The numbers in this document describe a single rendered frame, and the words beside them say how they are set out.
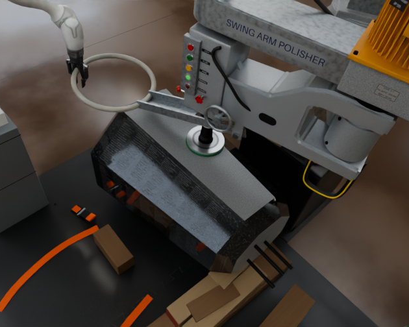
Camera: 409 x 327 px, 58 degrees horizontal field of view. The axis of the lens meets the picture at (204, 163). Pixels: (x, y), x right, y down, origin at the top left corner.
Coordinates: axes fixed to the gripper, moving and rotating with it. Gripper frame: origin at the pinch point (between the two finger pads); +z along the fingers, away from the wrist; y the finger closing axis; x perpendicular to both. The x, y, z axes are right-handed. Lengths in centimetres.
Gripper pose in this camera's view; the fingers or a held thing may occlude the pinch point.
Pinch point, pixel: (79, 81)
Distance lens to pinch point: 243.2
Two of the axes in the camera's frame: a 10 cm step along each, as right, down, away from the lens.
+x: 2.9, -7.4, 6.0
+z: -1.7, 5.8, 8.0
